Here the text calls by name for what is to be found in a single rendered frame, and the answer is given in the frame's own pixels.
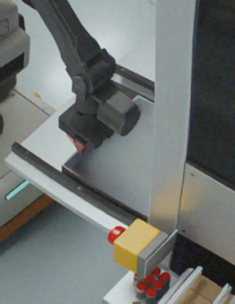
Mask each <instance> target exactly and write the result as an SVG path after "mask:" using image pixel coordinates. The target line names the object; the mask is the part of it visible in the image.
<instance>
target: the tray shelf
mask: <svg viewBox="0 0 235 304"><path fill-rule="evenodd" d="M155 41H156V38H155V33H154V34H152V35H151V36H150V37H149V38H147V39H146V40H144V41H143V42H142V43H141V44H140V45H138V46H137V47H136V48H135V49H132V50H131V52H128V53H127V54H126V55H125V56H123V57H122V58H121V59H119V60H118V61H117V62H116V63H117V64H119V65H121V66H122V67H124V68H128V69H130V70H132V71H134V72H136V73H137V74H141V75H143V76H144V77H146V78H148V79H149V80H151V81H153V82H155V72H154V68H155ZM111 79H112V80H113V81H115V82H117V83H118V82H119V81H120V80H121V79H123V77H122V76H120V75H118V74H113V77H112V78H111ZM75 99H76V95H74V96H73V97H72V98H71V99H70V100H68V101H67V102H66V103H65V104H63V105H62V106H61V107H60V108H59V109H58V110H57V111H56V112H55V113H54V114H53V115H52V116H50V117H49V118H48V119H47V120H46V121H45V122H44V123H43V124H41V125H40V126H39V127H38V128H37V129H35V131H34V132H33V133H31V134H30V136H29V137H28V138H26V139H25V140H24V141H22V143H21V145H22V146H23V147H24V148H25V149H28V150H30V151H31V152H33V153H34V154H35V155H37V156H38V157H39V158H40V159H43V161H45V162H48V163H49V164H50V165H52V166H53V167H55V168H56V169H58V170H60V171H61V172H62V168H61V165H62V164H63V163H64V162H65V161H66V160H67V159H68V158H69V157H70V156H71V155H72V154H73V153H74V152H75V151H76V150H77V149H76V148H75V146H74V145H73V143H72V142H71V141H70V139H69V138H68V137H67V136H66V135H67V134H66V133H65V132H64V131H62V130H61V129H59V128H58V122H59V116H60V115H61V114H62V113H64V112H65V111H66V110H67V109H68V108H69V107H70V106H71V105H73V103H74V102H75ZM5 163H6V165H7V166H8V167H9V168H10V169H11V170H12V171H14V172H16V173H18V174H20V175H21V176H22V177H23V178H24V179H25V180H27V181H28V182H29V183H31V184H32V185H34V186H35V187H37V188H38V189H40V190H41V191H43V192H45V194H48V195H49V196H51V197H52V198H53V199H54V200H56V201H57V202H59V203H61V205H63V206H65V207H66V208H67V209H69V210H70V211H72V212H75V213H76V214H77V215H79V216H80V217H82V218H84V219H85V220H86V221H88V222H90V223H92V224H93V225H95V226H97V227H99V229H101V230H104V231H105V232H107V233H108V234H109V233H110V231H111V230H112V228H114V227H115V226H123V227H124V228H125V229H127V228H128V227H129V226H127V225H125V224H124V223H123V222H121V221H119V220H117V219H115V218H114V217H112V216H110V215H109V214H107V213H106V212H103V211H102V210H100V209H98V208H97V207H96V206H94V205H92V204H91V203H88V202H87V201H86V200H84V199H82V198H80V197H79V196H77V195H75V194H74V193H73V192H72V191H70V190H68V189H66V188H65V187H63V186H62V185H61V184H60V183H58V182H57V181H54V180H53V179H52V178H50V177H49V176H48V175H46V174H45V173H43V172H40V171H39V170H38V169H36V168H35V167H34V166H33V165H31V164H30V163H28V162H27V161H26V160H24V159H22V158H21V157H19V156H18V155H17V154H15V153H14V152H13V151H12V152H11V154H9V155H8V156H7V157H6V158H5Z"/></svg>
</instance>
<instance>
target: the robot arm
mask: <svg viewBox="0 0 235 304"><path fill-rule="evenodd" d="M30 1H31V3H32V4H33V5H34V7H35V8H36V10H37V12H38V14H39V15H40V16H41V18H42V21H43V22H44V24H45V25H46V27H47V28H48V30H49V31H50V34H51V35H52V37H53V39H54V40H55V44H56V46H57V47H58V48H59V49H58V51H59V52H60V59H61V60H62V61H63V62H64V65H65V66H66V68H65V70H66V72H67V74H68V75H69V77H70V79H71V81H72V89H71V92H73V93H74V94H76V99H75V102H74V103H73V105H71V106H70V107H69V108H68V109H67V110H66V111H65V112H63V113H62V114H61V115H60V116H59V122H58V128H59V129H61V130H62V131H64V132H65V133H66V134H67V135H66V136H67V137H68V138H69V139H70V141H71V142H72V143H73V145H74V146H75V148H76V149H77V151H78V153H79V154H83V153H84V152H85V151H86V150H87V148H88V147H89V145H90V144H92V145H93V146H94V147H93V148H94V149H96V148H98V147H99V146H100V145H101V144H102V142H103V141H104V140H105V139H106V138H108V139H109V138H110V137H111V136H112V135H113V134H114V133H115V132H116V133H117V134H119V135H120V136H126V135H128V134H129V133H130V132H131V131H132V130H133V129H134V128H135V125H136V124H137V122H138V120H139V118H140V111H138V105H137V104H136V103H135V102H134V101H133V100H132V99H129V98H128V97H127V96H126V95H125V94H124V93H122V92H121V91H120V90H121V88H120V87H119V86H118V85H117V84H115V83H112V82H111V81H110V79H111V78H112V77H113V74H115V73H116V72H117V67H116V61H115V59H114V58H113V56H111V55H110V54H109V53H108V52H107V50H106V48H101V46H100V45H99V43H98V42H97V40H96V39H95V38H93V37H92V36H91V34H89V33H88V32H87V30H86V28H84V26H83V24H82V22H80V20H79V19H78V16H77V15H76V14H75V11H74V9H73V8H72V7H71V6H70V3H69V1H68V0H30Z"/></svg>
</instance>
